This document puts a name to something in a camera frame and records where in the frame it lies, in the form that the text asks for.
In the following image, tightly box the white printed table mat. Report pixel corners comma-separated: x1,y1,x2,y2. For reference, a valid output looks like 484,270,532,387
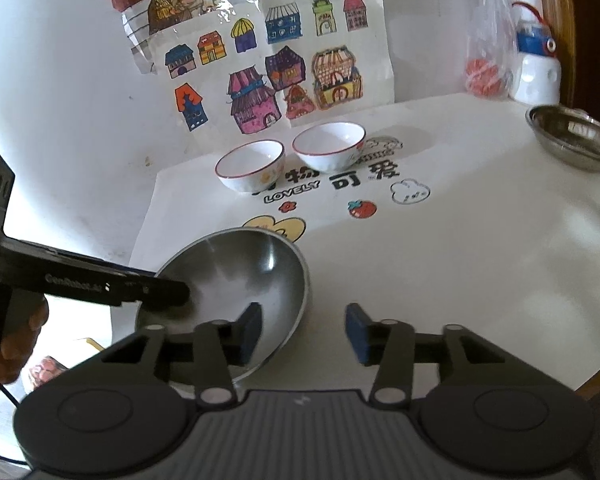
131,93,600,390

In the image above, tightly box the white ceramic bowl red rim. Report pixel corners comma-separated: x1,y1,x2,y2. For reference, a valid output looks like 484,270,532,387
214,139,286,193

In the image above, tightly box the brown wooden door frame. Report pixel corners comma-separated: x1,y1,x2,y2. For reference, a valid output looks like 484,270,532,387
541,0,576,107

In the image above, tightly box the deep steel bowl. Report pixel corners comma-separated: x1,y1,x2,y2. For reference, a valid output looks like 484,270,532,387
135,228,311,382

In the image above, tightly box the clear plastic bag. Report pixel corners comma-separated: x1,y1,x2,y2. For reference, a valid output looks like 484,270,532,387
465,0,517,99

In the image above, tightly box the person's left hand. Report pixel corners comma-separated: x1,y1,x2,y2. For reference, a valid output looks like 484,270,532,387
0,295,50,385

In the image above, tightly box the coloured houses drawing sheet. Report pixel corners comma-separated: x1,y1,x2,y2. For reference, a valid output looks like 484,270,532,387
149,0,394,141

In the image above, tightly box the red round object in bag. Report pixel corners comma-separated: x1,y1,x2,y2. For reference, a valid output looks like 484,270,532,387
465,58,505,98

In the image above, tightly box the white blue snowman bottle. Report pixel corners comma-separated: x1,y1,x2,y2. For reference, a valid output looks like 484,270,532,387
509,1,562,106

